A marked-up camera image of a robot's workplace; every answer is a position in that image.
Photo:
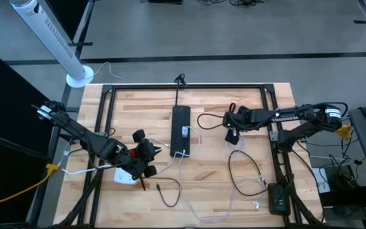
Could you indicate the white paper sheet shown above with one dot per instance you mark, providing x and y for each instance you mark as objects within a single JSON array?
[{"x": 321, "y": 183}]

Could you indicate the black electronics box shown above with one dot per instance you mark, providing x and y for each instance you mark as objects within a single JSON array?
[{"x": 342, "y": 187}]

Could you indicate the long black power strip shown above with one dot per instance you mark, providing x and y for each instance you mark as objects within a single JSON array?
[{"x": 180, "y": 121}]

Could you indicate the black aluminium rig frame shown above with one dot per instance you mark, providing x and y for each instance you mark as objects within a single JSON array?
[{"x": 202, "y": 86}]

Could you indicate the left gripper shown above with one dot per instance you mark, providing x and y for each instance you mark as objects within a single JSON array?
[{"x": 137, "y": 156}]

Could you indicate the black backdrop panel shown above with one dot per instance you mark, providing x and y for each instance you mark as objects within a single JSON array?
[{"x": 5, "y": 95}]

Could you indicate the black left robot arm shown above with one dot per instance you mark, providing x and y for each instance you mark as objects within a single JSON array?
[{"x": 84, "y": 136}]

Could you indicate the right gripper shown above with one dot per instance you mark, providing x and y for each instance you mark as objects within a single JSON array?
[{"x": 237, "y": 119}]

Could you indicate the small black power strip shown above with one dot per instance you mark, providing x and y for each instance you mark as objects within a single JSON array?
[{"x": 278, "y": 200}]

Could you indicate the white outlet extender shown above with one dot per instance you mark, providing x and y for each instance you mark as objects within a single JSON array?
[{"x": 122, "y": 178}]

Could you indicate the white tower fan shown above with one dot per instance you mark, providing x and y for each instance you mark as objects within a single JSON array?
[{"x": 52, "y": 41}]

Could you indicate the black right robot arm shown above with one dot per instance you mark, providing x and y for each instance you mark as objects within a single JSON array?
[{"x": 284, "y": 116}]

